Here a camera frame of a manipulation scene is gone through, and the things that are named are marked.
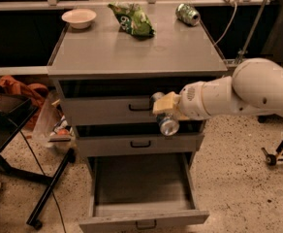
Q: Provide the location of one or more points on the green soda can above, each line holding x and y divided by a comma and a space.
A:
187, 14

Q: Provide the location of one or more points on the orange cloth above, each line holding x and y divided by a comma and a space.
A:
36, 92

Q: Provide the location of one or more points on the white ceramic bowl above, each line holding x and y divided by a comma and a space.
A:
79, 18

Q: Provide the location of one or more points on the metal pole stand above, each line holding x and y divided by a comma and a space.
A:
242, 51

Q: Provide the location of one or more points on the clear plastic bag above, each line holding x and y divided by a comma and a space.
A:
44, 131

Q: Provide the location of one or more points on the grey top drawer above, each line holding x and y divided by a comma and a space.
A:
115, 101

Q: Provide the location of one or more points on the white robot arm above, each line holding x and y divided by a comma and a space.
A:
255, 88

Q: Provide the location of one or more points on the green chip bag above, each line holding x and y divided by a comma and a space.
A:
132, 19

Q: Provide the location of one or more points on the grey bottom drawer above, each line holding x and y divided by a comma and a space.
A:
141, 192

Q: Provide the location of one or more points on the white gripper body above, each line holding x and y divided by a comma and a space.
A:
190, 99

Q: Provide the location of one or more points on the silver redbull can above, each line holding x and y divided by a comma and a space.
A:
168, 124

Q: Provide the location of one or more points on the grey drawer cabinet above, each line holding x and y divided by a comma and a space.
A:
104, 51

